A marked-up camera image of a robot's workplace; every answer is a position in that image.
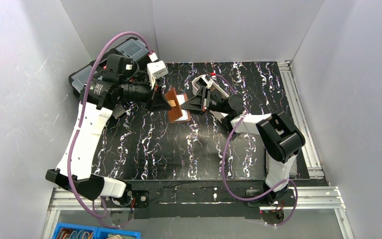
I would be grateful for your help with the white oblong tray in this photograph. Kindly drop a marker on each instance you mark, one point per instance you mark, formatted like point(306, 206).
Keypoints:
point(204, 82)

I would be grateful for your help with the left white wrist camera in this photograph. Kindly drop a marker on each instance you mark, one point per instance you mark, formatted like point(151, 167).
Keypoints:
point(155, 69)

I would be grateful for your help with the brown leather card holder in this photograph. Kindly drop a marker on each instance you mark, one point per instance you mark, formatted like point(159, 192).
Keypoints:
point(176, 113)

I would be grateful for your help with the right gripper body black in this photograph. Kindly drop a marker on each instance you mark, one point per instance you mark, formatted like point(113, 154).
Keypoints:
point(205, 100)

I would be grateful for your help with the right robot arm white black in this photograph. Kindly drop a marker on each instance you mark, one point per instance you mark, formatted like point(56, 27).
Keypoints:
point(281, 138)

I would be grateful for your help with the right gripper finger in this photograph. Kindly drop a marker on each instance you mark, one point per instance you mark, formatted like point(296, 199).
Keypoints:
point(196, 108)
point(200, 97)

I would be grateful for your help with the blue plastic bin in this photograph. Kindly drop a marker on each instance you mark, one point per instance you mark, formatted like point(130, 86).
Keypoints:
point(72, 231)

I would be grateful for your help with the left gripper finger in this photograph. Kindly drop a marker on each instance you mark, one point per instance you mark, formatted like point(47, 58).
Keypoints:
point(150, 109)
point(158, 99)

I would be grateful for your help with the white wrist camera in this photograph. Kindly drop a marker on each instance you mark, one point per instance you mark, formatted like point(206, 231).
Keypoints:
point(207, 82)
point(155, 69)

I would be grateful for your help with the aluminium frame rail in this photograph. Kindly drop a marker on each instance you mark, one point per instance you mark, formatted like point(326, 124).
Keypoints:
point(314, 194)

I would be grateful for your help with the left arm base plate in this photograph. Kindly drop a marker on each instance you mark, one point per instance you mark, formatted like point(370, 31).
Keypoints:
point(130, 199)

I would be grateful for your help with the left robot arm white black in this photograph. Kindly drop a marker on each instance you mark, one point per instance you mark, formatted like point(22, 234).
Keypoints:
point(100, 100)

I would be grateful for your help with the black toolbox clear lids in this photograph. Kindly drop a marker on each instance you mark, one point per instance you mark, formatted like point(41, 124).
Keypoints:
point(124, 63)

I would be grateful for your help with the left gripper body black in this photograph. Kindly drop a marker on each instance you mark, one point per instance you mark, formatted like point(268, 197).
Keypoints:
point(152, 97)

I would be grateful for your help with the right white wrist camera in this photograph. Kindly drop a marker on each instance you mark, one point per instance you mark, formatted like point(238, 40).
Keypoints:
point(207, 82)

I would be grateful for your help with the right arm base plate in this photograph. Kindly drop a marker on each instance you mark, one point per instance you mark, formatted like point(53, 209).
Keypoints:
point(287, 200)

